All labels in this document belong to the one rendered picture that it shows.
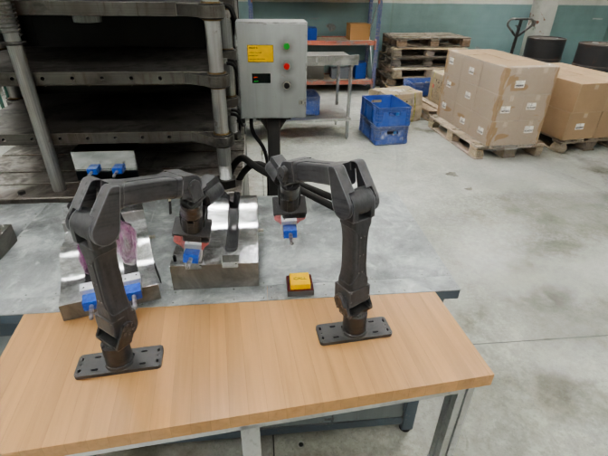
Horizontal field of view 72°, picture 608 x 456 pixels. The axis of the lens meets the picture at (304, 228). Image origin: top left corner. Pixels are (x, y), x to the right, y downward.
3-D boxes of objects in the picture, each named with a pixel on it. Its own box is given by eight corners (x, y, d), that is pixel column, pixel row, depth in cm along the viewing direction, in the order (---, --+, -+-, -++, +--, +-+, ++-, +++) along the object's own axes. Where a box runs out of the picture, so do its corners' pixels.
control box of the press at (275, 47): (303, 301, 245) (308, 23, 170) (251, 304, 242) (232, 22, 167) (299, 278, 264) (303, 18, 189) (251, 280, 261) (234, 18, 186)
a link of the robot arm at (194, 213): (194, 202, 115) (193, 185, 110) (210, 212, 114) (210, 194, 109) (175, 216, 111) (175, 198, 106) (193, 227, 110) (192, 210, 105)
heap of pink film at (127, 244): (142, 263, 129) (137, 242, 125) (79, 276, 123) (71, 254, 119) (136, 224, 150) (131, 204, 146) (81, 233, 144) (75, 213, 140)
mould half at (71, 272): (161, 298, 124) (155, 268, 119) (63, 321, 115) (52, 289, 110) (146, 221, 164) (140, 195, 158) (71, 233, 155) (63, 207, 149)
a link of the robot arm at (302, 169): (274, 160, 114) (345, 167, 89) (301, 154, 119) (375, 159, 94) (281, 204, 118) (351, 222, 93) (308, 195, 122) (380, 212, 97)
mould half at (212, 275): (259, 286, 130) (257, 250, 123) (173, 289, 128) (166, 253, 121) (258, 210, 173) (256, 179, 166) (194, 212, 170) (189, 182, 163)
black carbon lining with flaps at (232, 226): (239, 257, 131) (236, 231, 126) (186, 260, 130) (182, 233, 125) (242, 205, 161) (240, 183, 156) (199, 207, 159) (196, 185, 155)
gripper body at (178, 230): (175, 220, 118) (174, 202, 113) (212, 223, 120) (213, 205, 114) (171, 238, 114) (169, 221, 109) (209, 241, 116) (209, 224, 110)
